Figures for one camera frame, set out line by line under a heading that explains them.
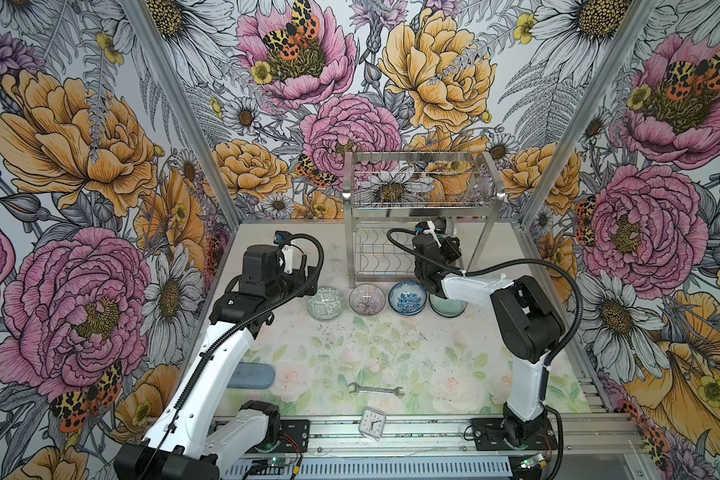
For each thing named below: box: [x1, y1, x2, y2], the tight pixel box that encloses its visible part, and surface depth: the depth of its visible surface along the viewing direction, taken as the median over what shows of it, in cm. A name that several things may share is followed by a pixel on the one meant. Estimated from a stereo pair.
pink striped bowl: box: [348, 283, 387, 316], surface depth 98 cm
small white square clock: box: [358, 407, 386, 442], surface depth 76 cm
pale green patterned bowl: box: [308, 286, 346, 321], surface depth 98 cm
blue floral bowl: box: [388, 280, 428, 317], surface depth 98 cm
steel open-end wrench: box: [348, 382, 405, 398], surface depth 83 cm
